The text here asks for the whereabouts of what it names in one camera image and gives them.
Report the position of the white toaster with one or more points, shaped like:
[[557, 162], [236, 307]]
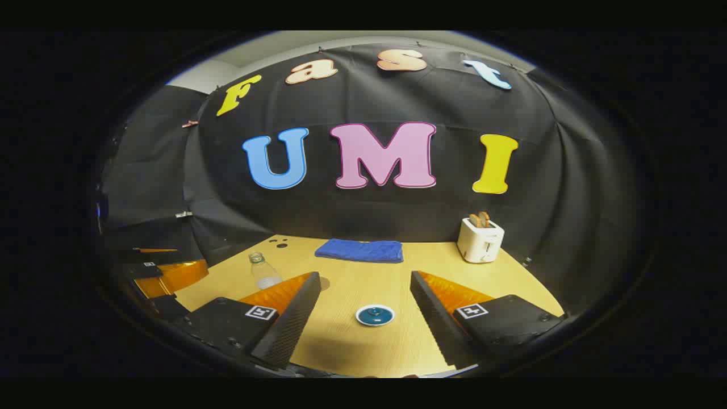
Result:
[[480, 244]]

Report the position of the blue folded towel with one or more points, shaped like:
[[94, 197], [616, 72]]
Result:
[[360, 250]]

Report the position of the round brown coaster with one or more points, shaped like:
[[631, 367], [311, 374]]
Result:
[[325, 283]]

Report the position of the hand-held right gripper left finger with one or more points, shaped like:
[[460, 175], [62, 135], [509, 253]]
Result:
[[292, 318]]

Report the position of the toast slice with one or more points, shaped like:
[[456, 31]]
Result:
[[484, 218], [475, 221]]

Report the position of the clear plastic water bottle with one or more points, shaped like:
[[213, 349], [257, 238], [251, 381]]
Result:
[[262, 274]]

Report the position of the black backdrop cloth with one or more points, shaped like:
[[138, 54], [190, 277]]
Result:
[[397, 216]]

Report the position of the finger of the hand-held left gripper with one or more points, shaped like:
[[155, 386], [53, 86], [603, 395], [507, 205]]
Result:
[[170, 276], [142, 270]]

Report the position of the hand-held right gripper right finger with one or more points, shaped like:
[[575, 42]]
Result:
[[434, 315]]

